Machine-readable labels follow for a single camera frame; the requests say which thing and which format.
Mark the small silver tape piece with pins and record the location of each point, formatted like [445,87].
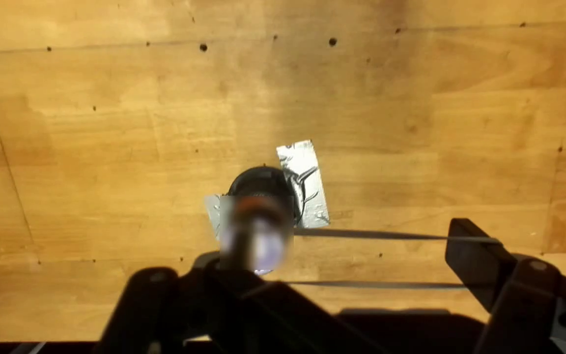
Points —
[217,217]

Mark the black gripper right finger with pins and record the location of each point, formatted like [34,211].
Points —
[525,301]

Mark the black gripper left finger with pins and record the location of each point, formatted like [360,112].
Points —
[231,307]

